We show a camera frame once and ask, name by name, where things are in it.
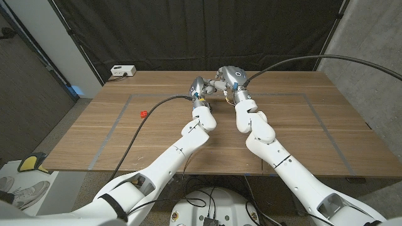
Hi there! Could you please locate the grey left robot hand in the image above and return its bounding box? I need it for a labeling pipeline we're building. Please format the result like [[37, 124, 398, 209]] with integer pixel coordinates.
[[189, 76, 217, 109]]

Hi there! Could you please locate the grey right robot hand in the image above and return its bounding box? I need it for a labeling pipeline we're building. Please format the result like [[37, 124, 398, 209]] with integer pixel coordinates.
[[209, 65, 251, 103]]

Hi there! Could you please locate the light wooden board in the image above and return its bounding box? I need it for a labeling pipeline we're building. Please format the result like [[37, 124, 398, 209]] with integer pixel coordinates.
[[88, 92, 356, 176]]

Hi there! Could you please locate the black backdrop curtain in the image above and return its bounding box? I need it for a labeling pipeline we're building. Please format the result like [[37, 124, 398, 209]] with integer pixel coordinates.
[[50, 0, 349, 83]]

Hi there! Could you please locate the white power outlet box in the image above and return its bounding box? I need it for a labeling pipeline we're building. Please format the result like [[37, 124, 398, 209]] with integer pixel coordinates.
[[110, 65, 137, 77]]

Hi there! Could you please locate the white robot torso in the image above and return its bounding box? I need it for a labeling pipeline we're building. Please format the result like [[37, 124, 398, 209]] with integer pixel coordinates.
[[169, 187, 261, 226]]

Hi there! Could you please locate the yellow and black handheld device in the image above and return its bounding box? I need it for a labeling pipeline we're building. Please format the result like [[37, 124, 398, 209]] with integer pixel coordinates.
[[17, 152, 53, 175]]

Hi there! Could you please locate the grey sneaker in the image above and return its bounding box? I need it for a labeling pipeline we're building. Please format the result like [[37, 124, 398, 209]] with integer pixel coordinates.
[[6, 180, 51, 212]]

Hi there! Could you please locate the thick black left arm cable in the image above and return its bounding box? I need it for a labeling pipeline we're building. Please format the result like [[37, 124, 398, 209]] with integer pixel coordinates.
[[108, 95, 195, 183]]

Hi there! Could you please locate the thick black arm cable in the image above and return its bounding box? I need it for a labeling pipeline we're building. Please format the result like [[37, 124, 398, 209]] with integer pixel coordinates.
[[243, 55, 402, 88], [108, 95, 195, 183]]

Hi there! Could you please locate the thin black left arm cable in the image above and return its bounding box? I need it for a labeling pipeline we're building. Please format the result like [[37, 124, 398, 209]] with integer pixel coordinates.
[[125, 153, 207, 217]]

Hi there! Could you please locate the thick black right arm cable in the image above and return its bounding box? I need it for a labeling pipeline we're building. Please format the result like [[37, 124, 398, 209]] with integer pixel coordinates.
[[243, 55, 402, 88]]

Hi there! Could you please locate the black backdrop frame pole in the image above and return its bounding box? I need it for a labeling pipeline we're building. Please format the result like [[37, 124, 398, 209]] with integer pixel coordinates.
[[313, 0, 350, 72], [48, 0, 104, 86]]

